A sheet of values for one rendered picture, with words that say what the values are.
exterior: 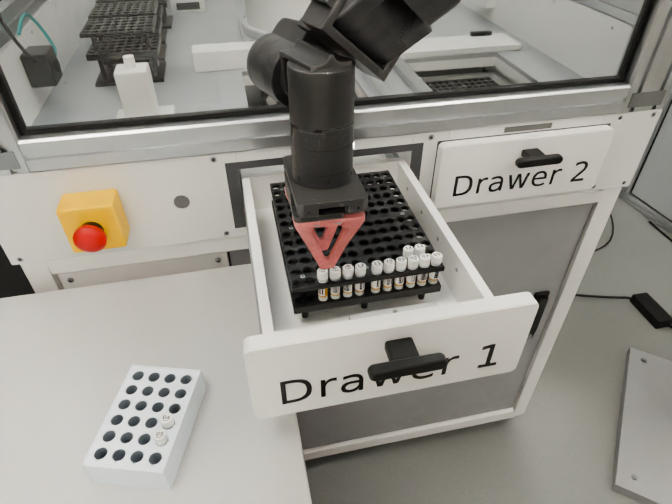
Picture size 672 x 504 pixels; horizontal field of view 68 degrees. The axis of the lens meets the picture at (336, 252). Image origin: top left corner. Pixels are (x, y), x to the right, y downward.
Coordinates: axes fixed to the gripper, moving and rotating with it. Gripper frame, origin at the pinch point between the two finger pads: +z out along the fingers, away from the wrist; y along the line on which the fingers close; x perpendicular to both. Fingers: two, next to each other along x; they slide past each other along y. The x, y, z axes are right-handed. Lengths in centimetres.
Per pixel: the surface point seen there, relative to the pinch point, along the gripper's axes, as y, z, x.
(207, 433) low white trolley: -6.4, 18.5, 14.9
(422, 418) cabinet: 29, 78, -31
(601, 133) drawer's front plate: 21, 0, -48
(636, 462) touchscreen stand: 12, 89, -84
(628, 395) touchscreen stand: 30, 88, -95
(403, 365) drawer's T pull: -13.7, 3.5, -4.6
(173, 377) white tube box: -0.3, 15.2, 18.2
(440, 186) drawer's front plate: 21.8, 6.2, -22.7
